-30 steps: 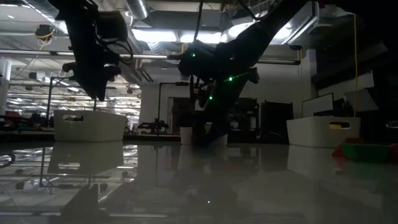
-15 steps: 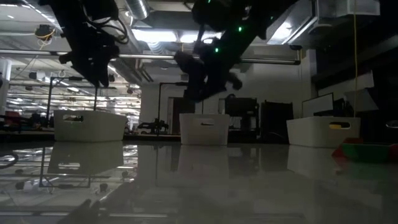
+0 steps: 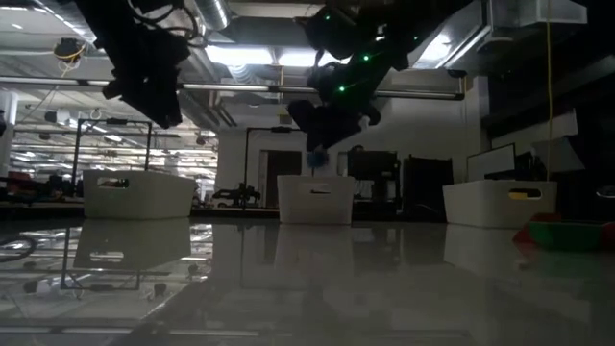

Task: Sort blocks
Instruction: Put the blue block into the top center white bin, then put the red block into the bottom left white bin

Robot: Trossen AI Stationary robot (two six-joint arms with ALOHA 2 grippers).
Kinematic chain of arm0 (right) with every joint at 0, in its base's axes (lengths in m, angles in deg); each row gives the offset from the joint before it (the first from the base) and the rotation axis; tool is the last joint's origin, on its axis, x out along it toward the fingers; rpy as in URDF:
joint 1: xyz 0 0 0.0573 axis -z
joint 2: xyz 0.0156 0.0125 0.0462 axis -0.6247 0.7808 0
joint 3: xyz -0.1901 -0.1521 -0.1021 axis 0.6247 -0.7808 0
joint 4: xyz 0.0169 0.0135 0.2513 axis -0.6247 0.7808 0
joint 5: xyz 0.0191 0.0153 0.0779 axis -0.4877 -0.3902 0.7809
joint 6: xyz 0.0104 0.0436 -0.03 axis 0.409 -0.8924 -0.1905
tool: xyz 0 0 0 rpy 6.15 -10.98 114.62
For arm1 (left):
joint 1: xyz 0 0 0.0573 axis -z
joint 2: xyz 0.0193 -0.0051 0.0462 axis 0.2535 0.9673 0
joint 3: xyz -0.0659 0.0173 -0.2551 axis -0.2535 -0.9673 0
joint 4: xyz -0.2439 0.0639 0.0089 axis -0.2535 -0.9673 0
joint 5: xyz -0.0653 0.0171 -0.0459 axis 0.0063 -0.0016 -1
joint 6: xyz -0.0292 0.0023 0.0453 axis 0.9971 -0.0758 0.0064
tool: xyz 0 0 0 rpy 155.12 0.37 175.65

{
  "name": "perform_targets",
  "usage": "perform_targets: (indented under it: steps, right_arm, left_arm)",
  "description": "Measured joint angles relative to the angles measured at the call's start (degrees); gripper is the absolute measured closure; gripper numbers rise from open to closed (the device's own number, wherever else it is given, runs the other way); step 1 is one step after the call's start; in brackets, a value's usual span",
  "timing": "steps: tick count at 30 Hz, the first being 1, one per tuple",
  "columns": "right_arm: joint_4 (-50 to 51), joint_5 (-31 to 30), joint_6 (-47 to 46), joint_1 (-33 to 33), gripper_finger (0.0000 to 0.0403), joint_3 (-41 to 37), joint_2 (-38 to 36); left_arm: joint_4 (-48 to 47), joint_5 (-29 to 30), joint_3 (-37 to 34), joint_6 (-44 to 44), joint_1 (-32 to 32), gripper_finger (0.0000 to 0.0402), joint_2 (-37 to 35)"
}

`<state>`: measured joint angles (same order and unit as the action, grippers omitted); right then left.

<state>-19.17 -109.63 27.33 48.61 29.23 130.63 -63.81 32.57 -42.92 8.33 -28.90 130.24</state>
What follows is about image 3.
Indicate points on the silver round ventilation duct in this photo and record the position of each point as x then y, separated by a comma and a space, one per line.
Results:
202, 110
216, 14

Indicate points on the grey white panel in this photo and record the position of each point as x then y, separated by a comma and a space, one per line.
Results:
557, 156

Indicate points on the white column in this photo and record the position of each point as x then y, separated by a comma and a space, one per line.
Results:
9, 144

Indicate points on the white plastic bin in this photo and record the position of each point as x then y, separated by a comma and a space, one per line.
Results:
314, 206
144, 202
480, 206

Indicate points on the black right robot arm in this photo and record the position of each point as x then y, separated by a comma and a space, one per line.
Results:
408, 19

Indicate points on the yellow cube block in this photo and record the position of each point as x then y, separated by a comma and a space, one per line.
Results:
518, 195

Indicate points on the ceiling light panel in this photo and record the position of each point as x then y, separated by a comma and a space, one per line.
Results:
240, 55

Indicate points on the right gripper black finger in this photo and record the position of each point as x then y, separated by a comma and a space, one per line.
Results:
341, 126
305, 117

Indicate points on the grey horizontal rail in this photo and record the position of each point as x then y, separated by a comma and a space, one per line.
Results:
240, 87

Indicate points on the white ceiling box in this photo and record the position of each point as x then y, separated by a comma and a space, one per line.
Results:
552, 12

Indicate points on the red black background equipment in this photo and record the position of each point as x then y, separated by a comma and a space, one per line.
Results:
19, 185

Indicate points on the background black robot arm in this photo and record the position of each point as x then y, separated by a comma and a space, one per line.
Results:
238, 194

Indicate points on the blue arch block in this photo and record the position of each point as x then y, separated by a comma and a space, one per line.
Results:
317, 159

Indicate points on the dark cabinet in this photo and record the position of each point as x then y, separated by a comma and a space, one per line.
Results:
427, 187
372, 168

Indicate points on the green cube block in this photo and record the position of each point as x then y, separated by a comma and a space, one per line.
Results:
562, 238

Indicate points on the white plastic table sheet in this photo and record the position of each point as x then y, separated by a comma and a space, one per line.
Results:
480, 307

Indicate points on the person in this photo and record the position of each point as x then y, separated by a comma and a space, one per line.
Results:
356, 148

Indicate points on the black station frame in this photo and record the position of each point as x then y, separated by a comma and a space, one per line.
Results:
115, 121
280, 129

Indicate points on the white board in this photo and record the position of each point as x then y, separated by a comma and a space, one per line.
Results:
490, 163

